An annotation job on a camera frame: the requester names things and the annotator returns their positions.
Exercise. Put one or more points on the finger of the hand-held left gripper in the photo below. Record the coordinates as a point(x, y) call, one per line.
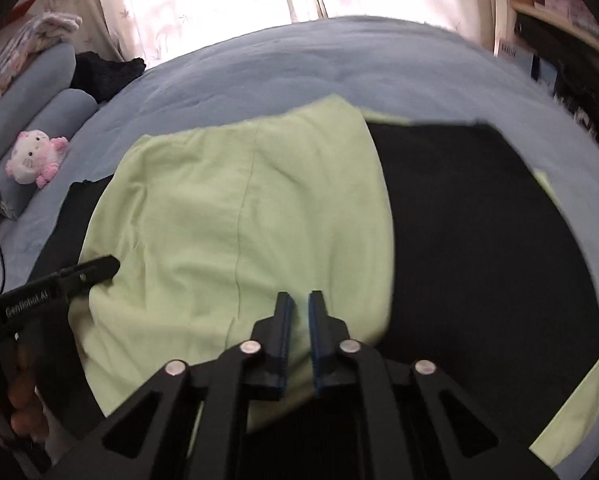
point(97, 267)

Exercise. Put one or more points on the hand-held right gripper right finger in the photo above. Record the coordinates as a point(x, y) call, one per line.
point(318, 340)

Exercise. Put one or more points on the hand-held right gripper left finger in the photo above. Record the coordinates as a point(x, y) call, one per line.
point(285, 332)

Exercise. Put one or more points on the black and green garment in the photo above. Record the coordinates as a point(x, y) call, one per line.
point(219, 200)

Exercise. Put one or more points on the person's left hand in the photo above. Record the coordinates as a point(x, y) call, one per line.
point(23, 400)

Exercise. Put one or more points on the pink and white plush toy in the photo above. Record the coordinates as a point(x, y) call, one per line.
point(34, 157)

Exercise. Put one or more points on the blue-grey pillow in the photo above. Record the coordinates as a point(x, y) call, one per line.
point(64, 107)
point(34, 80)

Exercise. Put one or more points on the black fuzzy cloth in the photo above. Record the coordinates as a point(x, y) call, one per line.
point(109, 76)

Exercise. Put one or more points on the floral patterned cloth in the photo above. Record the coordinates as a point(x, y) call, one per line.
point(24, 45)

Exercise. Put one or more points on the orange headboard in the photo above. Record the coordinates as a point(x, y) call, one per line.
point(22, 10)

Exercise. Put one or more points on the white floral curtain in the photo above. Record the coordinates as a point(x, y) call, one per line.
point(179, 10)

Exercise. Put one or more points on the blue-grey bed blanket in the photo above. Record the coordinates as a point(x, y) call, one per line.
point(329, 60)

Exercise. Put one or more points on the white box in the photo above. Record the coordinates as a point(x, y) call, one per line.
point(510, 50)

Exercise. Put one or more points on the wooden shelf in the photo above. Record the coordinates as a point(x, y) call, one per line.
point(564, 22)

